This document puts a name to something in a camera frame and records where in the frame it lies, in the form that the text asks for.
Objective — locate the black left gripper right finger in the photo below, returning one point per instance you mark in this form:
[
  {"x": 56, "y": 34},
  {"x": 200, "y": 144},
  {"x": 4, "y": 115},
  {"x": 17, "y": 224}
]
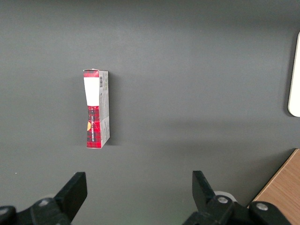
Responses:
[{"x": 204, "y": 197}]

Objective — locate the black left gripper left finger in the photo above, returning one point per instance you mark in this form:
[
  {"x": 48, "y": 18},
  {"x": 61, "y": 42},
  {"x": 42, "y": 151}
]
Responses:
[{"x": 70, "y": 199}]

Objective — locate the wooden drawer cabinet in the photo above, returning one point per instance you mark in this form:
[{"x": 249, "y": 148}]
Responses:
[{"x": 281, "y": 192}]

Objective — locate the red and grey carton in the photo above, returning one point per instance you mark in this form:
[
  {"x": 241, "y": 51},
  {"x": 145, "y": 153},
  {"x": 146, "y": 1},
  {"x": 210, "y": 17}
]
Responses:
[{"x": 93, "y": 117}]

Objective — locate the beige rectangular tray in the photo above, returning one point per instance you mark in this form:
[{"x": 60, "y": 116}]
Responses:
[{"x": 295, "y": 82}]

